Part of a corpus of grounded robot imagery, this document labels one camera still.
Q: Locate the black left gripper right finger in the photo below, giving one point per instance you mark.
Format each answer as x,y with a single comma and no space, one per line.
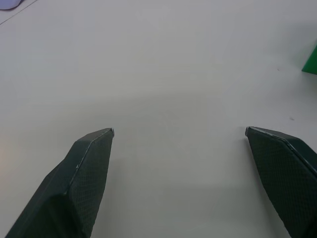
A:
287,168

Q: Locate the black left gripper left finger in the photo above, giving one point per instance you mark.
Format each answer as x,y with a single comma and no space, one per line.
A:
74,183

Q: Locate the green block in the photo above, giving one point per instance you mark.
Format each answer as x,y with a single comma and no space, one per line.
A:
311,61

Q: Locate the pale lavender object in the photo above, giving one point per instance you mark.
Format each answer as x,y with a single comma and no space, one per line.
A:
8,3

